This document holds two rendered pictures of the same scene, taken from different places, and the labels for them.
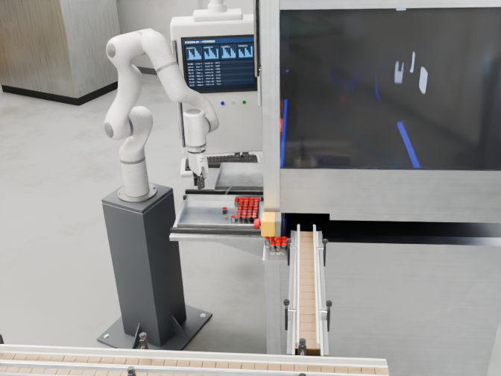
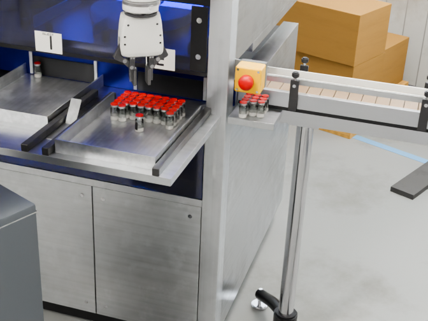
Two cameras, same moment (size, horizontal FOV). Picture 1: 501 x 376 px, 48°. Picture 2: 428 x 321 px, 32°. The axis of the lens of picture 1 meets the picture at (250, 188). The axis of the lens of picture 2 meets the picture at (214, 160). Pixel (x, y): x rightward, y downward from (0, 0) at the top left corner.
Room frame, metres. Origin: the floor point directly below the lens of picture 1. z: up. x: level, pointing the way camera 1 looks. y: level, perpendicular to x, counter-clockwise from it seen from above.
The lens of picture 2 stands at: (1.62, 1.83, 1.69)
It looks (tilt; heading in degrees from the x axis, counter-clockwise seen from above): 27 degrees down; 281
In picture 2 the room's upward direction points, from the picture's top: 3 degrees clockwise
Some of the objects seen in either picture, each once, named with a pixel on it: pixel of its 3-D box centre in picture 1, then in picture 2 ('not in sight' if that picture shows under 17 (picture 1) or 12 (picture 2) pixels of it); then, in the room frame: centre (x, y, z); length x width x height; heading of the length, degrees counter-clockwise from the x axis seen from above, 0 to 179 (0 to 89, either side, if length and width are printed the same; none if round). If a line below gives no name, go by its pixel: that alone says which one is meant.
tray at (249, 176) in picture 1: (252, 177); (35, 93); (2.49, -0.01, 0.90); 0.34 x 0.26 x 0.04; 85
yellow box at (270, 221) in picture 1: (270, 224); (250, 76); (1.89, -0.07, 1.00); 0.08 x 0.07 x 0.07; 85
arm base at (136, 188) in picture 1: (135, 176); not in sight; (2.43, 0.55, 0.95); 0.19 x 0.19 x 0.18
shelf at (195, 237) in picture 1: (235, 198); (79, 120); (2.33, 0.07, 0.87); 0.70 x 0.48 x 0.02; 175
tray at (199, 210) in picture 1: (221, 212); (132, 127); (2.16, 0.13, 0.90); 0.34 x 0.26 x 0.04; 84
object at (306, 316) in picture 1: (306, 286); (360, 99); (1.59, -0.19, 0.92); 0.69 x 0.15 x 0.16; 175
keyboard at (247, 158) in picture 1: (221, 161); not in sight; (2.85, 0.16, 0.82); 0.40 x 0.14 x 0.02; 93
